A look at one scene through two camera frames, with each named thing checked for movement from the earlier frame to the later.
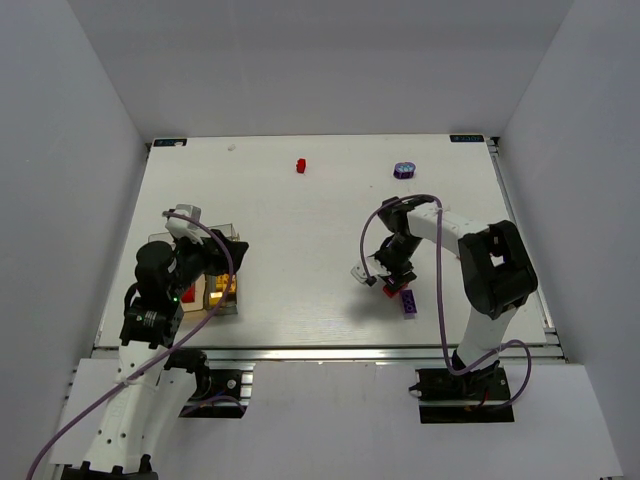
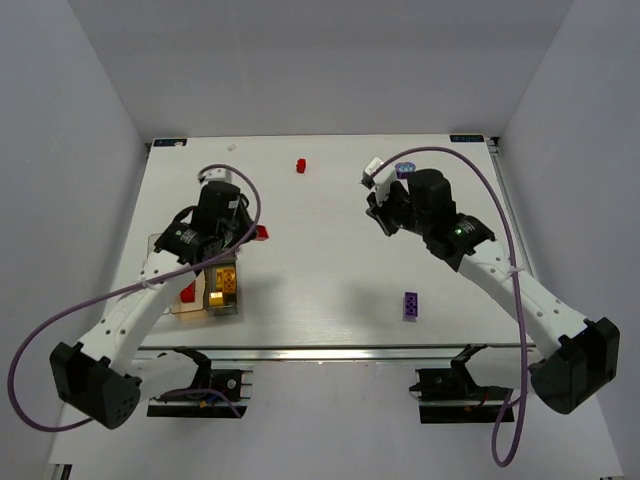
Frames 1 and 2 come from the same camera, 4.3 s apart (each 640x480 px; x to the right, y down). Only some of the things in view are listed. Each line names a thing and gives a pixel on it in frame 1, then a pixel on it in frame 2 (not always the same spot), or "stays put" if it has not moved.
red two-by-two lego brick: x=390 y=293 -> x=261 y=232
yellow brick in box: x=214 y=287 stays put
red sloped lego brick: x=189 y=295 stays put
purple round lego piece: x=404 y=170 stays put
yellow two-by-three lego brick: x=222 y=283 stays put
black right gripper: x=398 y=275 -> x=388 y=203
